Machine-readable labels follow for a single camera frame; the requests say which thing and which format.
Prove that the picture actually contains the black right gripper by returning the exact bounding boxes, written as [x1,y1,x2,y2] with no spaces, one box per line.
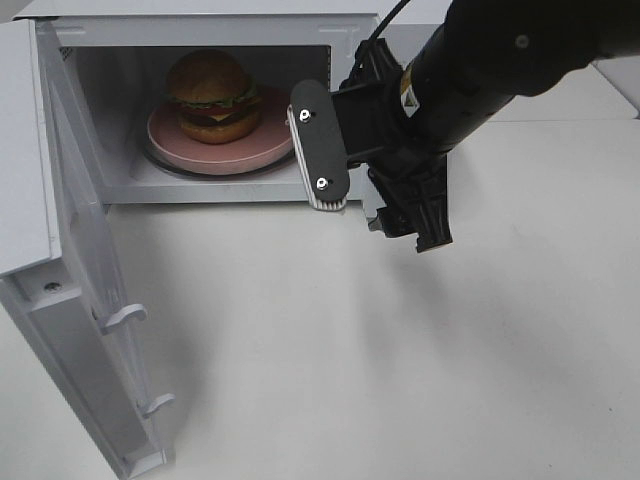
[349,39,453,253]

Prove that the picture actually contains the pink round plate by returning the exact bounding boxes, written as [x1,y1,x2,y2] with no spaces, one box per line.
[146,85,293,176]

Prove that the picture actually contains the burger with lettuce and cheese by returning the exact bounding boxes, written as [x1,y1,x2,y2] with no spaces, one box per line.
[166,49,262,145]

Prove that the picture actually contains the white microwave door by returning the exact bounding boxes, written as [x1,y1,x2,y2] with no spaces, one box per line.
[1,18,174,479]

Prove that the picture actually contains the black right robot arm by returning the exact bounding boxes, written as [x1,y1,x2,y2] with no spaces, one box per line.
[346,1,639,252]

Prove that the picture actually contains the white microwave oven body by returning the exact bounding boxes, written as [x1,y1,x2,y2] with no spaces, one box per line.
[18,1,393,205]

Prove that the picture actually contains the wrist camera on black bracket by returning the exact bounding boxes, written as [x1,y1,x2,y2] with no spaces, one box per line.
[287,79,398,212]

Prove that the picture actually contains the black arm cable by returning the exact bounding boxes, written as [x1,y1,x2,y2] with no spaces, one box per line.
[349,0,416,81]

